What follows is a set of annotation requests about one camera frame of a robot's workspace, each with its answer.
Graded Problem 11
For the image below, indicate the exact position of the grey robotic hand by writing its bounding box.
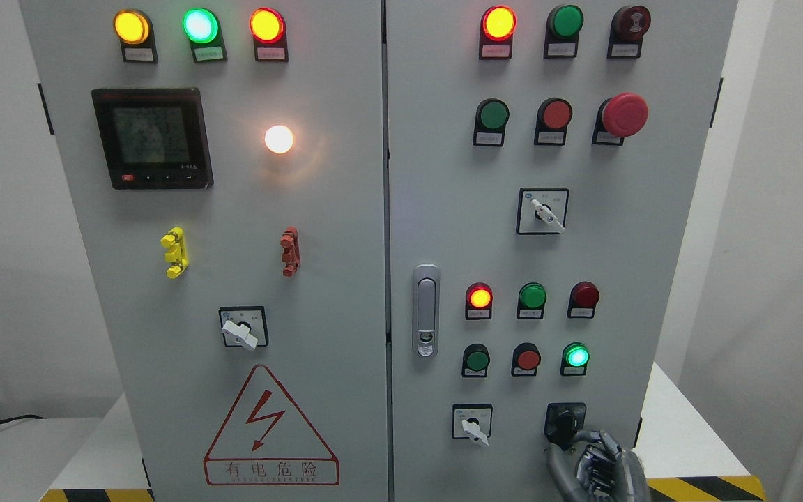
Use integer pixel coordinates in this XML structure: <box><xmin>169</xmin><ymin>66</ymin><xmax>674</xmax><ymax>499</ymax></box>
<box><xmin>546</xmin><ymin>431</ymin><xmax>651</xmax><ymax>501</ymax></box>

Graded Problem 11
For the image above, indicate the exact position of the black rotary knob switch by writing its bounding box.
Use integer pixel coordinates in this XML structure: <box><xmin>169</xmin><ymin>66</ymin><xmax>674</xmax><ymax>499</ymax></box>
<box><xmin>544</xmin><ymin>402</ymin><xmax>587</xmax><ymax>450</ymax></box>

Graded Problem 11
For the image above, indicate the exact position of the white platform with hazard stripes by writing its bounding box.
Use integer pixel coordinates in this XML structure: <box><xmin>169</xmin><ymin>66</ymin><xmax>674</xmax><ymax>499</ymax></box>
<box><xmin>43</xmin><ymin>366</ymin><xmax>767</xmax><ymax>501</ymax></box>

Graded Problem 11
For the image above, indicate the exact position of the green lamp lower right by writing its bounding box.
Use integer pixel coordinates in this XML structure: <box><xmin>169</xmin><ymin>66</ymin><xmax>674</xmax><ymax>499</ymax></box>
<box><xmin>560</xmin><ymin>341</ymin><xmax>590</xmax><ymax>377</ymax></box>

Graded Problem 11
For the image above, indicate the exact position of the red push button lower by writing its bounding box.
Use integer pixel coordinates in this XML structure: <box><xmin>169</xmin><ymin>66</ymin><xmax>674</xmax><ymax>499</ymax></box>
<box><xmin>510</xmin><ymin>342</ymin><xmax>542</xmax><ymax>377</ymax></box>

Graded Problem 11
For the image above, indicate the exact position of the red push button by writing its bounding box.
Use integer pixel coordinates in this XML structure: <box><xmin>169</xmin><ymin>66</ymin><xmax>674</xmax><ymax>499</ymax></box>
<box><xmin>533</xmin><ymin>96</ymin><xmax>573</xmax><ymax>146</ymax></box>
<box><xmin>510</xmin><ymin>342</ymin><xmax>542</xmax><ymax>377</ymax></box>

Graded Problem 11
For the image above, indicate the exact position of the green push button lower left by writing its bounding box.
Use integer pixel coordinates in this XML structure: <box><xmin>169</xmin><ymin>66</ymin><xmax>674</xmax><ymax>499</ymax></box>
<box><xmin>460</xmin><ymin>343</ymin><xmax>491</xmax><ymax>378</ymax></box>

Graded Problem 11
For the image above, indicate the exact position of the green push button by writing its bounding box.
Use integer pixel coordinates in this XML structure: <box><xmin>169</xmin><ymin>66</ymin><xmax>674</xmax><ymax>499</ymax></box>
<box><xmin>460</xmin><ymin>343</ymin><xmax>491</xmax><ymax>378</ymax></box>
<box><xmin>473</xmin><ymin>98</ymin><xmax>510</xmax><ymax>147</ymax></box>

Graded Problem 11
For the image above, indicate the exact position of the orange lamp middle right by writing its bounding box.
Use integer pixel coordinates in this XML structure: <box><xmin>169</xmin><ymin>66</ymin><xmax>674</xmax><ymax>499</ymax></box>
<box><xmin>567</xmin><ymin>282</ymin><xmax>600</xmax><ymax>319</ymax></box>

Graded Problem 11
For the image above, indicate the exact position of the green lamp middle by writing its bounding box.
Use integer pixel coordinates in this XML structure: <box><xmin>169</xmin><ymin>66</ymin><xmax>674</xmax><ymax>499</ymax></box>
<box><xmin>517</xmin><ymin>282</ymin><xmax>548</xmax><ymax>319</ymax></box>

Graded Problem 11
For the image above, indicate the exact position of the orange lamp middle left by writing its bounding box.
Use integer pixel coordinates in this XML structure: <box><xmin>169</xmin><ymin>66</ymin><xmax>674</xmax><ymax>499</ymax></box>
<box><xmin>464</xmin><ymin>282</ymin><xmax>494</xmax><ymax>320</ymax></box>

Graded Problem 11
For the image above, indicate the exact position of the red high voltage warning sticker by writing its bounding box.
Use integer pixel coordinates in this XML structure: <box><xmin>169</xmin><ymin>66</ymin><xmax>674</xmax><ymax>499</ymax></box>
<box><xmin>203</xmin><ymin>363</ymin><xmax>340</xmax><ymax>486</ymax></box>

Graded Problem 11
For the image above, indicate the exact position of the grey electrical cabinet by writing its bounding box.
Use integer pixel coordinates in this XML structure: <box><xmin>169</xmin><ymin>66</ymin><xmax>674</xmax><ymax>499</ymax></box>
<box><xmin>20</xmin><ymin>1</ymin><xmax>737</xmax><ymax>501</ymax></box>

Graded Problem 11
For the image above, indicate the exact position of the red emergency stop button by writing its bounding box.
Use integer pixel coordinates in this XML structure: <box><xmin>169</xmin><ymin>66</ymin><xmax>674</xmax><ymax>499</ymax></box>
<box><xmin>592</xmin><ymin>92</ymin><xmax>649</xmax><ymax>146</ymax></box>

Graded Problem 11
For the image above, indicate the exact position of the red push button upper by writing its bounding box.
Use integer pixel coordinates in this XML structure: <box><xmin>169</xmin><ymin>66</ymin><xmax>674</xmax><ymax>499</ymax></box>
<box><xmin>533</xmin><ymin>96</ymin><xmax>573</xmax><ymax>146</ymax></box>

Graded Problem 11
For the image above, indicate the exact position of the green push button upper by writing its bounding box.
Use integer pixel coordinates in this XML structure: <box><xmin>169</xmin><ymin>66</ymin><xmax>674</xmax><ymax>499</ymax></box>
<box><xmin>473</xmin><ymin>98</ymin><xmax>510</xmax><ymax>147</ymax></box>

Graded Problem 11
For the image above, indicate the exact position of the red terminal block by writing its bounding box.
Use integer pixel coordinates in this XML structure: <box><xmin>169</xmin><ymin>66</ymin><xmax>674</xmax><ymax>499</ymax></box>
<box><xmin>280</xmin><ymin>226</ymin><xmax>302</xmax><ymax>277</ymax></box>

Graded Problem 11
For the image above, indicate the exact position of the green lamp right top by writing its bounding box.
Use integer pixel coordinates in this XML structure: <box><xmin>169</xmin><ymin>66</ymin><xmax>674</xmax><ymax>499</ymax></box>
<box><xmin>544</xmin><ymin>4</ymin><xmax>584</xmax><ymax>59</ymax></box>

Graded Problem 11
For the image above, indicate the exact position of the orange indicator lamp right top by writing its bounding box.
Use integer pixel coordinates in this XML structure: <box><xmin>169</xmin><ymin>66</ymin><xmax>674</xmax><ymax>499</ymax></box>
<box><xmin>478</xmin><ymin>4</ymin><xmax>517</xmax><ymax>60</ymax></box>

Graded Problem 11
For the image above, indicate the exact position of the white glowing lamp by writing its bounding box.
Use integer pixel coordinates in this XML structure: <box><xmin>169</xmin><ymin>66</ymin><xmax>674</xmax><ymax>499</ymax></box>
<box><xmin>263</xmin><ymin>124</ymin><xmax>294</xmax><ymax>155</ymax></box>

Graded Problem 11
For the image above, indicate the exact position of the yellow terminal block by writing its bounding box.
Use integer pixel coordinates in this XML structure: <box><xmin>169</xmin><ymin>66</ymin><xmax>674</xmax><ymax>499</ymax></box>
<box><xmin>160</xmin><ymin>227</ymin><xmax>189</xmax><ymax>280</ymax></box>

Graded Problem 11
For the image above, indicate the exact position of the orange indicator lamp left door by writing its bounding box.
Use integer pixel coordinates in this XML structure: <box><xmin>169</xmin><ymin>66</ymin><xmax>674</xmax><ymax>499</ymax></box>
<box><xmin>249</xmin><ymin>7</ymin><xmax>288</xmax><ymax>63</ymax></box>

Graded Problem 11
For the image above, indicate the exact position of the black digital power meter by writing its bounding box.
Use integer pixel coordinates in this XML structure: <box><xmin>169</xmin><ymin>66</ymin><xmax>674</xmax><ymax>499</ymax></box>
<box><xmin>91</xmin><ymin>88</ymin><xmax>213</xmax><ymax>190</ymax></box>

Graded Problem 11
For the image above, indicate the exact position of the green lit indicator lamp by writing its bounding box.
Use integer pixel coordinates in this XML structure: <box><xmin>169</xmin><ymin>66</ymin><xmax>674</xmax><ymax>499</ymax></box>
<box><xmin>182</xmin><ymin>7</ymin><xmax>227</xmax><ymax>63</ymax></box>

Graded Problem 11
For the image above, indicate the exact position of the yellow indicator lamp top left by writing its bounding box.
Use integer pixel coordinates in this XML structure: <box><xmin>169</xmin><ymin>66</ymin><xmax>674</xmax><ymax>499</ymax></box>
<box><xmin>112</xmin><ymin>9</ymin><xmax>158</xmax><ymax>64</ymax></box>

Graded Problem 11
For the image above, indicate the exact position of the white selector switch lower right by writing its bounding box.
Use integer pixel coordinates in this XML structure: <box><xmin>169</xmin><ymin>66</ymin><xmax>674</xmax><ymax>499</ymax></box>
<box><xmin>452</xmin><ymin>403</ymin><xmax>493</xmax><ymax>447</ymax></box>

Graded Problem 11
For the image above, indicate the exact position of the white selector switch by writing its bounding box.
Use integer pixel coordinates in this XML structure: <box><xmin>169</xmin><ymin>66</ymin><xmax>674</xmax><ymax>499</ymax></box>
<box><xmin>452</xmin><ymin>403</ymin><xmax>493</xmax><ymax>447</ymax></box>
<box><xmin>516</xmin><ymin>188</ymin><xmax>569</xmax><ymax>235</ymax></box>

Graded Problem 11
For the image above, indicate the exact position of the silver door latch handle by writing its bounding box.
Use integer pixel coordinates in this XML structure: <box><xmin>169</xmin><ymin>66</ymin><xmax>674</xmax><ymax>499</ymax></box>
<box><xmin>412</xmin><ymin>264</ymin><xmax>440</xmax><ymax>357</ymax></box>

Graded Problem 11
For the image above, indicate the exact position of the white selector switch upper right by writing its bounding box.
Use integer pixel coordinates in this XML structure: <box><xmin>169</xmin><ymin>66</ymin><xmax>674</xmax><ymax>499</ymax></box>
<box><xmin>516</xmin><ymin>188</ymin><xmax>569</xmax><ymax>235</ymax></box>

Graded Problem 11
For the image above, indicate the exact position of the white selector switch left door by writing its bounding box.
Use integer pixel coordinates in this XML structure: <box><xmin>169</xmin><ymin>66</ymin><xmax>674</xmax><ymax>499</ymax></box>
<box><xmin>219</xmin><ymin>306</ymin><xmax>270</xmax><ymax>351</ymax></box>

